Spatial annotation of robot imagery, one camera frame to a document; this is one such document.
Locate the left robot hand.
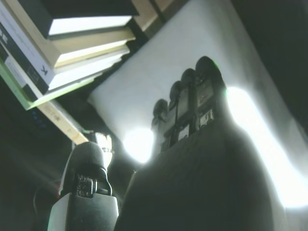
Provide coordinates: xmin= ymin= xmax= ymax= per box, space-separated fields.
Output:
xmin=47 ymin=55 xmax=290 ymax=231

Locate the white patterned cover book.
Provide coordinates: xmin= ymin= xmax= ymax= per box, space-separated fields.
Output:
xmin=37 ymin=100 xmax=90 ymax=146

